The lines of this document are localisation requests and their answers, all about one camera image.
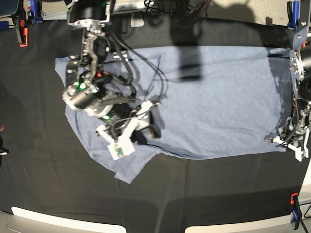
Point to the blue clamp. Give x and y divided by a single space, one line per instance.
34 11
296 211
293 13

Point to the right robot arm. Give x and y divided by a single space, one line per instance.
99 81

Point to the white bracket top centre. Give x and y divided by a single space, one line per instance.
137 20

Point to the blue clamp bottom right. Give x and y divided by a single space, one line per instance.
296 211

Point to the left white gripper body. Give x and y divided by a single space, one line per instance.
298 146

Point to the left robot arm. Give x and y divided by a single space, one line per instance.
235 27

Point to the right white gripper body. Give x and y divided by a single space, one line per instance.
118 134

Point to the red clamp left edge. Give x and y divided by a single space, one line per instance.
22 32

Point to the blue clamp top left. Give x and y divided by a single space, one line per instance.
34 11

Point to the blue clamp top right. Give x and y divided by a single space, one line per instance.
293 13

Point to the blue grey t-shirt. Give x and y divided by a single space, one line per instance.
217 101

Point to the black table cloth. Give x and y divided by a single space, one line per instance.
47 169

